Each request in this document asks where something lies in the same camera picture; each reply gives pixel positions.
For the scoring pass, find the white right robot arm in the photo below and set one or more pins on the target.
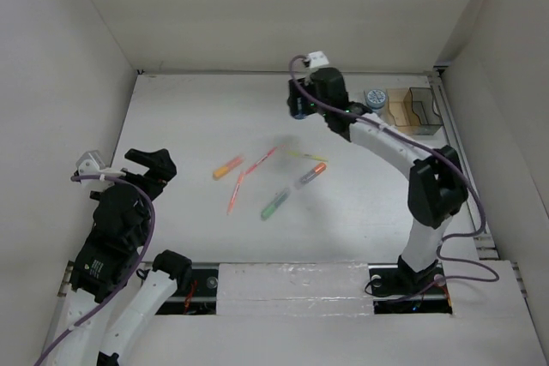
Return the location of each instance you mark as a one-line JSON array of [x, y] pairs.
[[435, 191]]

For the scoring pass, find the white foam front board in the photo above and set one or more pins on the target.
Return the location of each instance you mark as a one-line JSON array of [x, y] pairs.
[[293, 290]]

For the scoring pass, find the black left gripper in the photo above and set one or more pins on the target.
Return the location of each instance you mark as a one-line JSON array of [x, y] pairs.
[[160, 163]]

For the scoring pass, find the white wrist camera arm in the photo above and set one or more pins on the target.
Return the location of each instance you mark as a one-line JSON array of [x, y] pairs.
[[316, 60], [91, 169]]

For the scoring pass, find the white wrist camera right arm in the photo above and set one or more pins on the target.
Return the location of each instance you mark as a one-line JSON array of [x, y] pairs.
[[316, 60]]

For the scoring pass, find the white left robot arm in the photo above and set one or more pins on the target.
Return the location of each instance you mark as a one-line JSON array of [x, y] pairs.
[[110, 301]]

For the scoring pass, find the orange thin pen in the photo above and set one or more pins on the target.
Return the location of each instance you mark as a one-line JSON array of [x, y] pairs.
[[234, 195]]

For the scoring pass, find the red thin pen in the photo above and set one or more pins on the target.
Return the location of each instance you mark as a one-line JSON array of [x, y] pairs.
[[260, 161]]

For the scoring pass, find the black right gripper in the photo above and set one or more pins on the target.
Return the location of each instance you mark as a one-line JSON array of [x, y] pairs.
[[294, 92]]

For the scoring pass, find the green highlighter marker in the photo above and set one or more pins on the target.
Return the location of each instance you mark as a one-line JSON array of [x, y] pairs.
[[278, 200]]

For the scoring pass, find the orange highlighter marker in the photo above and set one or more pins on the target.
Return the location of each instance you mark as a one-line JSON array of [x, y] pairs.
[[227, 167]]

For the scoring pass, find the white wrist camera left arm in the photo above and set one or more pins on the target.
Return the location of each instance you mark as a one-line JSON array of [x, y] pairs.
[[91, 169]]

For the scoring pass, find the grey marker orange cap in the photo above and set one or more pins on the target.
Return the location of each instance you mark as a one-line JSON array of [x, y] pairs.
[[310, 175]]

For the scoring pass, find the amber plastic container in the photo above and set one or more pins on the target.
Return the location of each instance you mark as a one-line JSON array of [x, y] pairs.
[[401, 111]]

